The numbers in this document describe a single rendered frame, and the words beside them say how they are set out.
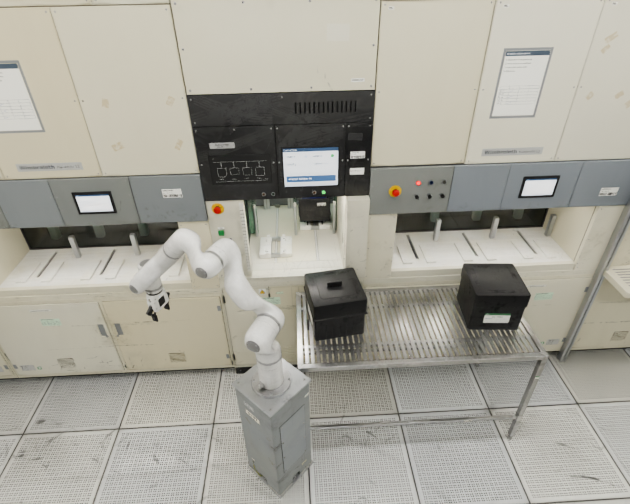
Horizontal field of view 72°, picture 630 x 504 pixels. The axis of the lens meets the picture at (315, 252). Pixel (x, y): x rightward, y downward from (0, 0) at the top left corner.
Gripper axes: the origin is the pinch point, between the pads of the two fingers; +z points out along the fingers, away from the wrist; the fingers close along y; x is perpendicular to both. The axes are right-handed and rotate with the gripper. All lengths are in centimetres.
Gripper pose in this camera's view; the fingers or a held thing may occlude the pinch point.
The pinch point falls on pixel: (161, 313)
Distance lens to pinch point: 233.5
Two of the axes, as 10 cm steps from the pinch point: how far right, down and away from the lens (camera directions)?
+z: 0.2, 8.2, 5.7
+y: 3.7, -5.4, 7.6
